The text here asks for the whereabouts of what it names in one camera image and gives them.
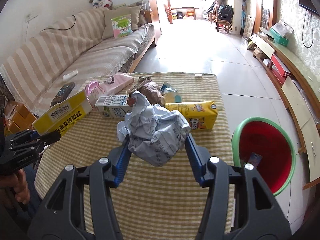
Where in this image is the yellow medicine box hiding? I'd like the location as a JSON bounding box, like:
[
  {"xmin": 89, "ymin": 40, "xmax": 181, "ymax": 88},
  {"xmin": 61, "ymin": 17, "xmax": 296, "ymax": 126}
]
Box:
[{"xmin": 33, "ymin": 90, "xmax": 92, "ymax": 136}]

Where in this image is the white milk carton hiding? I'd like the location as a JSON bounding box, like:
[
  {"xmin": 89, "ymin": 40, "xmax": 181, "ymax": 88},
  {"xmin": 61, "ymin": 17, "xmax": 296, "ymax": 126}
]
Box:
[{"xmin": 95, "ymin": 95, "xmax": 132, "ymax": 119}]

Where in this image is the yellow iced tea carton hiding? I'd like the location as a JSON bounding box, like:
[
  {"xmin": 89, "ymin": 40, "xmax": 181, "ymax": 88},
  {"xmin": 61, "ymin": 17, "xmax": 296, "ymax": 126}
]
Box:
[{"xmin": 165, "ymin": 101, "xmax": 218, "ymax": 130}]

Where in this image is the white paper ball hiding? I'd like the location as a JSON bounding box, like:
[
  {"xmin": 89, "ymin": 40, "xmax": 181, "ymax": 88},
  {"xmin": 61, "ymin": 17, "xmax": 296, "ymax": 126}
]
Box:
[{"xmin": 117, "ymin": 91, "xmax": 191, "ymax": 167}]

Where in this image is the red green trash bin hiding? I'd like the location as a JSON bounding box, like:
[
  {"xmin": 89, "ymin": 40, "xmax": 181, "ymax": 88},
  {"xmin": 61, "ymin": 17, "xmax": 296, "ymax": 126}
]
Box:
[{"xmin": 232, "ymin": 117, "xmax": 296, "ymax": 196}]

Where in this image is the person's left hand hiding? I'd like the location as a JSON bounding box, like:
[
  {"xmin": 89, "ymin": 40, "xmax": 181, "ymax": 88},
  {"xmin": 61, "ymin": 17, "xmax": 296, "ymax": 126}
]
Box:
[{"xmin": 1, "ymin": 169, "xmax": 30, "ymax": 204}]

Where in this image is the black remote control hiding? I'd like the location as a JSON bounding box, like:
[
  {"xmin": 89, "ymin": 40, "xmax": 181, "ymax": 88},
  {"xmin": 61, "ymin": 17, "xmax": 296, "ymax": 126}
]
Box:
[{"xmin": 50, "ymin": 82, "xmax": 75, "ymax": 107}]

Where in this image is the pink plastic wrapper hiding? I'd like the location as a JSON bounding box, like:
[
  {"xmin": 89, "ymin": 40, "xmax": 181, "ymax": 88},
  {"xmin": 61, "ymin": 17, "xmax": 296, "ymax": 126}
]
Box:
[{"xmin": 85, "ymin": 80, "xmax": 100, "ymax": 100}]

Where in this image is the yellow striped table cloth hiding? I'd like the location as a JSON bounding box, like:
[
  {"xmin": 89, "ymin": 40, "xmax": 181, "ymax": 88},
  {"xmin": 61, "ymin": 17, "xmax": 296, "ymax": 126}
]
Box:
[{"xmin": 35, "ymin": 72, "xmax": 233, "ymax": 239}]

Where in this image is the striped beige sofa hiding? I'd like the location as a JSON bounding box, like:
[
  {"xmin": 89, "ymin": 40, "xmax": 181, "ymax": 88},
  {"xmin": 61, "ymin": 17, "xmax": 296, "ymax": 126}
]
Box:
[{"xmin": 1, "ymin": 8, "xmax": 155, "ymax": 116}]

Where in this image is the pink white carton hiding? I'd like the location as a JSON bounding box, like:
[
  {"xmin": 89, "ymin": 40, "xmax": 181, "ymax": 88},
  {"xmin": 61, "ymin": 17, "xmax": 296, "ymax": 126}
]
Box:
[{"xmin": 89, "ymin": 73, "xmax": 134, "ymax": 106}]

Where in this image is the brown torn box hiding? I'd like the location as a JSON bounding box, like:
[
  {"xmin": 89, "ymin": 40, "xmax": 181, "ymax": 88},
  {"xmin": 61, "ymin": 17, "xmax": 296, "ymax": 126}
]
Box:
[{"xmin": 129, "ymin": 76, "xmax": 165, "ymax": 107}]

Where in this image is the long wooden tv cabinet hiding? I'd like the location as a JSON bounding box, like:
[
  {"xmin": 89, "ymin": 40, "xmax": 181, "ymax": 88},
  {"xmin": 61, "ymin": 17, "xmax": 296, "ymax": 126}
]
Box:
[{"xmin": 253, "ymin": 33, "xmax": 319, "ymax": 190}]

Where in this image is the beige sofa cushion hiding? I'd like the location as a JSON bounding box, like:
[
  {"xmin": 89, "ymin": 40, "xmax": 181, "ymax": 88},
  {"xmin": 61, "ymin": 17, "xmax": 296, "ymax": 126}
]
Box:
[{"xmin": 102, "ymin": 7, "xmax": 140, "ymax": 39}]

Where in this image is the blue white snack bag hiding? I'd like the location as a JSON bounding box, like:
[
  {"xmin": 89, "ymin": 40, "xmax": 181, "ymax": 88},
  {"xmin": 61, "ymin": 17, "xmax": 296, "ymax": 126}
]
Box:
[{"xmin": 160, "ymin": 82, "xmax": 182, "ymax": 103}]

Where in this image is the green pink package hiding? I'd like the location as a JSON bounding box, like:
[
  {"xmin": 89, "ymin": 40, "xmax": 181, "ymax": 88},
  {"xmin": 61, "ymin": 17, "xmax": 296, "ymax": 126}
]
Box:
[{"xmin": 111, "ymin": 14, "xmax": 133, "ymax": 38}]

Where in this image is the plush toy cow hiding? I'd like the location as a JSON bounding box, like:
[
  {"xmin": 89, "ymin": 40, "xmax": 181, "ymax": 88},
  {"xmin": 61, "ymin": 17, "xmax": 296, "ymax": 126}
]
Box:
[{"xmin": 89, "ymin": 0, "xmax": 113, "ymax": 10}]

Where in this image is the red flat box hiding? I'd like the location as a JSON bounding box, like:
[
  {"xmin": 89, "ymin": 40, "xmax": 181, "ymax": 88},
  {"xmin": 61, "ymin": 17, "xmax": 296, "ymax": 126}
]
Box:
[{"xmin": 271, "ymin": 54, "xmax": 292, "ymax": 79}]

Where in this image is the green box on cabinet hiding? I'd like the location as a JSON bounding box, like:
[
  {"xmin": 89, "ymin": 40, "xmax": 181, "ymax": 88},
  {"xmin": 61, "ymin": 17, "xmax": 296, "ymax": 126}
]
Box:
[{"xmin": 269, "ymin": 28, "xmax": 289, "ymax": 47}]

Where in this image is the wooden chair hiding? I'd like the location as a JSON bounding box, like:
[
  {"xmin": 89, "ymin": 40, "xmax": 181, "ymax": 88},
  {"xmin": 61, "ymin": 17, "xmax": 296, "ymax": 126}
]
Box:
[{"xmin": 213, "ymin": 4, "xmax": 229, "ymax": 33}]

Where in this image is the black backpack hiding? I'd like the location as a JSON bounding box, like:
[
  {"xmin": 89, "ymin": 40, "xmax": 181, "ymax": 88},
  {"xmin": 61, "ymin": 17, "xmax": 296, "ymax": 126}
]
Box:
[{"xmin": 217, "ymin": 4, "xmax": 234, "ymax": 22}]

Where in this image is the black hanging cable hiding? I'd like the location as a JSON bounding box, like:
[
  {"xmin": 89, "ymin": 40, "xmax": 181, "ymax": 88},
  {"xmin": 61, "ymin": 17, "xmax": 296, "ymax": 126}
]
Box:
[{"xmin": 301, "ymin": 9, "xmax": 315, "ymax": 49}]

